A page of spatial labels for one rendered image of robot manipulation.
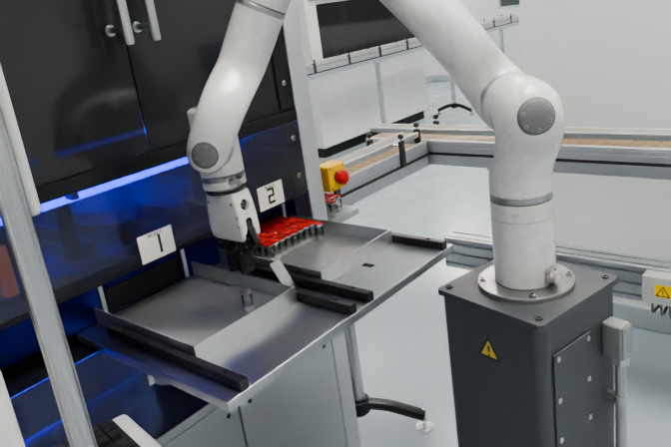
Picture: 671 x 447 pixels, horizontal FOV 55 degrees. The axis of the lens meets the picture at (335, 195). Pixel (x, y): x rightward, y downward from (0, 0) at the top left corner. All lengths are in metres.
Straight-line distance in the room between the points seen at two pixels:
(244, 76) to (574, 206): 1.97
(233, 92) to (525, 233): 0.60
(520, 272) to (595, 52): 1.53
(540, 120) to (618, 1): 1.55
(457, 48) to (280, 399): 1.04
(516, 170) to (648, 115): 1.50
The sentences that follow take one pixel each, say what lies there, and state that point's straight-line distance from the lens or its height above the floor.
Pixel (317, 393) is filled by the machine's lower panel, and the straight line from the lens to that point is 1.89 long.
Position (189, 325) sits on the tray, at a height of 0.88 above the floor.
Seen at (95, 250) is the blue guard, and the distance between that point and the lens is 1.34.
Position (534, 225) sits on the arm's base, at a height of 1.00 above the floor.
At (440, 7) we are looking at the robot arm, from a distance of 1.17.
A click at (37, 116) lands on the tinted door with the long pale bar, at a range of 1.28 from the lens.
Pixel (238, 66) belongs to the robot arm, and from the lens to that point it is 1.17.
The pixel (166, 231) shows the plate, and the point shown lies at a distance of 1.42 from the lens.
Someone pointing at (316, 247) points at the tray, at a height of 0.88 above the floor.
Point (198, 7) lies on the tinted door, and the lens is 1.48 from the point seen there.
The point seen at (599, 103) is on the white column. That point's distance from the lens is 2.73.
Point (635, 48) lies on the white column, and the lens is 2.66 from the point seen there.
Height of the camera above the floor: 1.46
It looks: 17 degrees down
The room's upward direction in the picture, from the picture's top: 8 degrees counter-clockwise
